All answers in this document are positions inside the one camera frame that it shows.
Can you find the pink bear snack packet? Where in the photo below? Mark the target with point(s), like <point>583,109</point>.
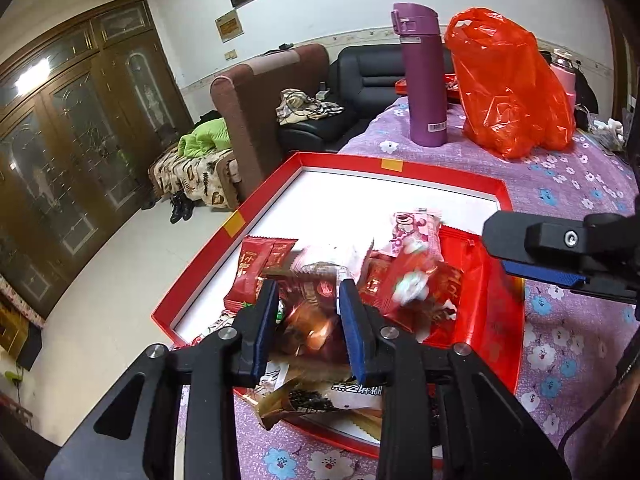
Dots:
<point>414,228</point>

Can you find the orange plastic bag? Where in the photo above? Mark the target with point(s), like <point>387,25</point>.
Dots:
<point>513,101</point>

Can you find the patterned blanket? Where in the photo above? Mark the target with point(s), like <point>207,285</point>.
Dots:
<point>206,178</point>

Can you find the pink thermos bottle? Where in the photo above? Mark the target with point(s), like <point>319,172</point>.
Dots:
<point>563,67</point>

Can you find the red gift box tray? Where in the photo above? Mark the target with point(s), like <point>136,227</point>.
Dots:
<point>321,198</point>

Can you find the patterned cloth on sofa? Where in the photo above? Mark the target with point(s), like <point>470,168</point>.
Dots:
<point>296,106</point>

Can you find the purple thermos bottle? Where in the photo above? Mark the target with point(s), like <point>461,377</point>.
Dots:
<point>421,47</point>

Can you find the white pink 520 packet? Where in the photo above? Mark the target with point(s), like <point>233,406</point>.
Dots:
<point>346,258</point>

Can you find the black leather sofa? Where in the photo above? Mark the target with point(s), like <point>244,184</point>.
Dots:
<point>362,81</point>

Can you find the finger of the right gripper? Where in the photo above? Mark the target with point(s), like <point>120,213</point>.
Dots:
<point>597,256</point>

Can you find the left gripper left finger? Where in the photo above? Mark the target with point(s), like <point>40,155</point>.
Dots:
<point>132,432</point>

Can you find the green cloth on bed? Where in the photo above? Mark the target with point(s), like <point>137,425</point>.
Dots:
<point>211,136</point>

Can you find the wall plaque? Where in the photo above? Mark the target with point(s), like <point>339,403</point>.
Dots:
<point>229,26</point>

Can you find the dark red chocolate packet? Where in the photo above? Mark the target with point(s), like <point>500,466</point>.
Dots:
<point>310,327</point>

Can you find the small red cartoon packet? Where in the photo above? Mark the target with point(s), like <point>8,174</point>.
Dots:
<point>416,290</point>

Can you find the brown armchair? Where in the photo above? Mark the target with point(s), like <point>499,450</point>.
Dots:
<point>247,96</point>

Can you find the red gold candy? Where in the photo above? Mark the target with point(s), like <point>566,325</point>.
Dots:
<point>257,255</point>

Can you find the wooden glass door cabinet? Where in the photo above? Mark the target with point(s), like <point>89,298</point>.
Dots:
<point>86,108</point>

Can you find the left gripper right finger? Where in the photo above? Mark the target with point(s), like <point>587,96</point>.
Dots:
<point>446,396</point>

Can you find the purple floral tablecloth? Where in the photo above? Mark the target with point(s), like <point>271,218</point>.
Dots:
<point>571,342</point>

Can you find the brown beef jerky packet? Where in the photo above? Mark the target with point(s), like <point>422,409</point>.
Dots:
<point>291,389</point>

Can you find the red snack packet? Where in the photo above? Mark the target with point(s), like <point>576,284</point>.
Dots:
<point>475,304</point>

